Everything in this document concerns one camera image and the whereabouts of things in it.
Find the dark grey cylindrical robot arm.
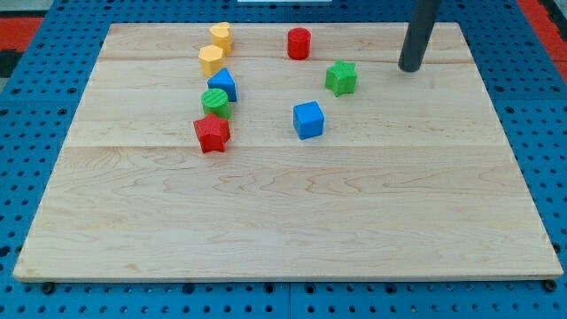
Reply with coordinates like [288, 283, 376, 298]
[398, 0, 442, 73]

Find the blue triangle block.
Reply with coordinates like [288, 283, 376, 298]
[207, 67, 237, 102]

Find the light wooden board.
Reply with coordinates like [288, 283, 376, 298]
[13, 22, 563, 283]

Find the blue cube block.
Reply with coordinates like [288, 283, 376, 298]
[292, 101, 324, 140]

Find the red star block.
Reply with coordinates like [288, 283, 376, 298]
[193, 113, 230, 153]

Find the green cylinder block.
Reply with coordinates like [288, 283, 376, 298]
[200, 89, 231, 119]

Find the green star block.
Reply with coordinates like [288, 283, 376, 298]
[324, 59, 358, 97]

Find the red cylinder block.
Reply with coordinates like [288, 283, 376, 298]
[287, 27, 311, 60]

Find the yellow hexagon block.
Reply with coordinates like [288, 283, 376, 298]
[198, 44, 225, 77]

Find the yellow heart block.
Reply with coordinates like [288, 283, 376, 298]
[209, 21, 233, 56]

